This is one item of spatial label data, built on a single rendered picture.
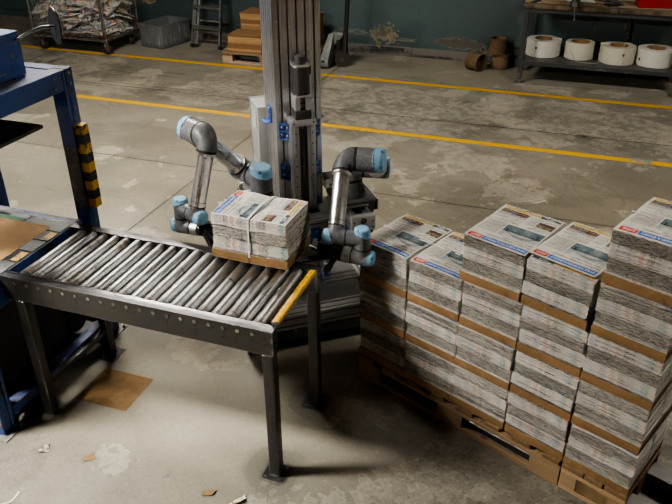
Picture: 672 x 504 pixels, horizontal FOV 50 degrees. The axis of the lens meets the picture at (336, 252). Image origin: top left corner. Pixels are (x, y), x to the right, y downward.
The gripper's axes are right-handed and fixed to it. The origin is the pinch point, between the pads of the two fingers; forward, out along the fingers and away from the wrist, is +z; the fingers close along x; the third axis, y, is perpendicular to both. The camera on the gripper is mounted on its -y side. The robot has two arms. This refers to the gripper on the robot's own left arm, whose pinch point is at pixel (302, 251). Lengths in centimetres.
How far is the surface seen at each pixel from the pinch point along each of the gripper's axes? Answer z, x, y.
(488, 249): -88, 16, 23
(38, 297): 101, 66, -12
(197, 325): 20, 67, -8
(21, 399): 121, 67, -72
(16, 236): 138, 34, -2
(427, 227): -53, -34, 8
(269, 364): -12, 66, -20
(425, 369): -64, -1, -53
